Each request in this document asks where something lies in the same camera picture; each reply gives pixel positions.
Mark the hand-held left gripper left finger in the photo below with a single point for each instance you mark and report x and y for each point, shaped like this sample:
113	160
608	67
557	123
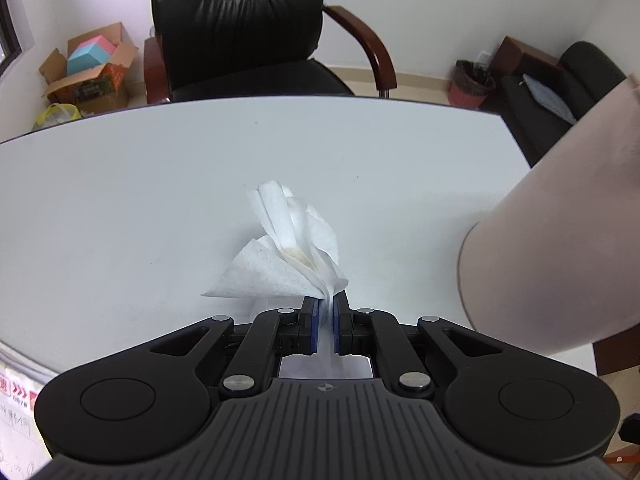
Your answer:
310	327

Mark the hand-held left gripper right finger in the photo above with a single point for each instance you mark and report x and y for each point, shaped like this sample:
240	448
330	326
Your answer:
342	327

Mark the white paper tissue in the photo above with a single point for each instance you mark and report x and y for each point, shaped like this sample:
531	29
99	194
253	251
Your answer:
280	270

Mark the beige electric kettle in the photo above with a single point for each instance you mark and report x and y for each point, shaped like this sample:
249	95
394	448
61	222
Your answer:
560	240

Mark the red trash bin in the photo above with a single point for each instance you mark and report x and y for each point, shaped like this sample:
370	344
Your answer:
465	95

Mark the white courier envelope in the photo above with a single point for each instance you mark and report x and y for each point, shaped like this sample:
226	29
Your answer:
15	410

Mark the grey pouch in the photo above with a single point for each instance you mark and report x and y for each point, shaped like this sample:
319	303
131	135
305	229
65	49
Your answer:
547	95

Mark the black leather office chair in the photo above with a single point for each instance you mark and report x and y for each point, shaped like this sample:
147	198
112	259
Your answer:
235	20

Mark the open cardboard box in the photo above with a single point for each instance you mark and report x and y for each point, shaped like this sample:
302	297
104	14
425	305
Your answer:
100	90

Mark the brown wooden side table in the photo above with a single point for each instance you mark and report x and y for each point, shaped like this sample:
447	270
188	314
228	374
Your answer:
510	55

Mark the yellow plastic bag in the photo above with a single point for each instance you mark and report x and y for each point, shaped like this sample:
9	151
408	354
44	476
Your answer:
55	115

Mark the teal box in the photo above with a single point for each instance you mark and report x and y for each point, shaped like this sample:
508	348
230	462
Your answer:
82	62

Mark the black leather sofa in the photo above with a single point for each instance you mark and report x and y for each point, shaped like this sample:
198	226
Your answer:
585	70

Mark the dark framed window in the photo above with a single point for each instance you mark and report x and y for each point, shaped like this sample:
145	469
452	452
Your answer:
7	25

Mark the white wall socket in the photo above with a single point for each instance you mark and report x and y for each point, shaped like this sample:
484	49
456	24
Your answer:
484	57

